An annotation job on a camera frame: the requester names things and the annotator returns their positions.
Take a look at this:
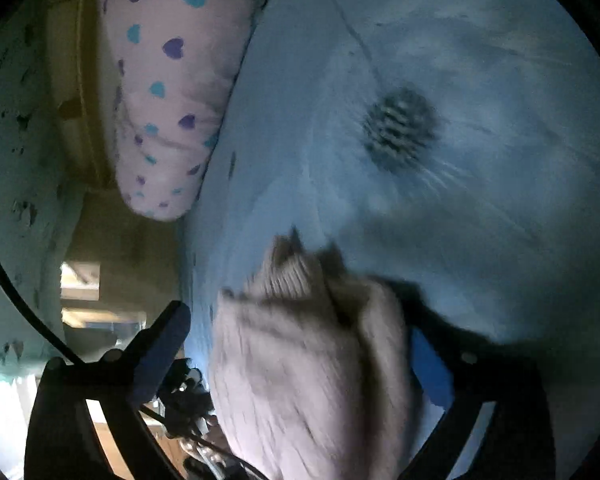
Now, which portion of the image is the black cable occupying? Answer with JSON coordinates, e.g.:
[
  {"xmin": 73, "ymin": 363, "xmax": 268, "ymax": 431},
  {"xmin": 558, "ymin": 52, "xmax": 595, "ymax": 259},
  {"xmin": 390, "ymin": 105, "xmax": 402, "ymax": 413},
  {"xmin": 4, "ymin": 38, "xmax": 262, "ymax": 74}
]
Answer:
[{"xmin": 0, "ymin": 232, "xmax": 271, "ymax": 480}]

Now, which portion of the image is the pink heart-patterned pillow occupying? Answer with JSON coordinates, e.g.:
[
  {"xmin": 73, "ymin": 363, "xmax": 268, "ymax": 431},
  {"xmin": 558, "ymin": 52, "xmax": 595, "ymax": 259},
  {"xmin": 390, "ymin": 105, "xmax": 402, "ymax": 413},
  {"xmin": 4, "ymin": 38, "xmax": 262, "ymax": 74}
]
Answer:
[{"xmin": 100, "ymin": 0, "xmax": 268, "ymax": 223}]

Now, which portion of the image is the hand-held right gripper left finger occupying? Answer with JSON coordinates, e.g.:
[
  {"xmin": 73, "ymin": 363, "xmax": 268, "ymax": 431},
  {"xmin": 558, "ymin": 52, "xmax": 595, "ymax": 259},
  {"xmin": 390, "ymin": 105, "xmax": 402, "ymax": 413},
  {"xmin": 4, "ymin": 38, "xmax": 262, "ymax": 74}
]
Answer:
[{"xmin": 24, "ymin": 301, "xmax": 193, "ymax": 480}]

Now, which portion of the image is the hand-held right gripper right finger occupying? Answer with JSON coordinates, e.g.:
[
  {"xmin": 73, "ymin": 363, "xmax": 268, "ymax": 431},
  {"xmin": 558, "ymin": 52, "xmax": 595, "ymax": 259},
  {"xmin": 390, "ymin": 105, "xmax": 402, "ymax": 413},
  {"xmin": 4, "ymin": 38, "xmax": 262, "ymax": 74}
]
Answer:
[{"xmin": 405, "ymin": 307, "xmax": 556, "ymax": 480}]

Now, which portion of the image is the pink knitted cardigan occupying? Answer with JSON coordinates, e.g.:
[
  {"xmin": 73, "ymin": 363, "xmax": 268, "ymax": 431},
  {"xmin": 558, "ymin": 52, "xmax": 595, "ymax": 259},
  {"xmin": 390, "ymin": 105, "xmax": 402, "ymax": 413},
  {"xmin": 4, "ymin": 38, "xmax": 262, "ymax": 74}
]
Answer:
[{"xmin": 207, "ymin": 227, "xmax": 448, "ymax": 480}]

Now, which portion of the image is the cartoon-print bed curtain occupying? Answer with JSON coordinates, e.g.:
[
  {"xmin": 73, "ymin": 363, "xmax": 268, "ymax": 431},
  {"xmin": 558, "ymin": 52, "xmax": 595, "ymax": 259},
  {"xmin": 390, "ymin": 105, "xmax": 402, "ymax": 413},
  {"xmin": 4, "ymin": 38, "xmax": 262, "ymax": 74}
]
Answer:
[{"xmin": 0, "ymin": 0, "xmax": 86, "ymax": 376}]

